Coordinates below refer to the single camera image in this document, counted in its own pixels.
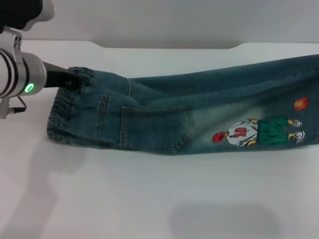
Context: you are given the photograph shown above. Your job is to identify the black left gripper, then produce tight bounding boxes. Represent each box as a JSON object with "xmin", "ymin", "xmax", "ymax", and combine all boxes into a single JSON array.
[{"xmin": 41, "ymin": 60, "xmax": 84, "ymax": 95}]

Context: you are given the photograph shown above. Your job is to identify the blue denim shorts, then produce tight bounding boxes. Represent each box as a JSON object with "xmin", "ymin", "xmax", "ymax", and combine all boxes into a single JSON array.
[{"xmin": 46, "ymin": 53, "xmax": 319, "ymax": 156}]

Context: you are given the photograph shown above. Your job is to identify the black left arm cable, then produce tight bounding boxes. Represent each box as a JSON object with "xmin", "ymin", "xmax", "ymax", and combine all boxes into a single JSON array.
[{"xmin": 11, "ymin": 95, "xmax": 27, "ymax": 113}]

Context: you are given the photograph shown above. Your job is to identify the silver left arm cable plug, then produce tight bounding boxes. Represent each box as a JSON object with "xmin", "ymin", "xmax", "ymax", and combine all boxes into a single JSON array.
[{"xmin": 0, "ymin": 96, "xmax": 16, "ymax": 120}]

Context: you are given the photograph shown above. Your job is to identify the black left wrist camera housing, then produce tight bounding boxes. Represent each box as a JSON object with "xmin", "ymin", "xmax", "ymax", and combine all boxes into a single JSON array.
[{"xmin": 0, "ymin": 0, "xmax": 55, "ymax": 32}]

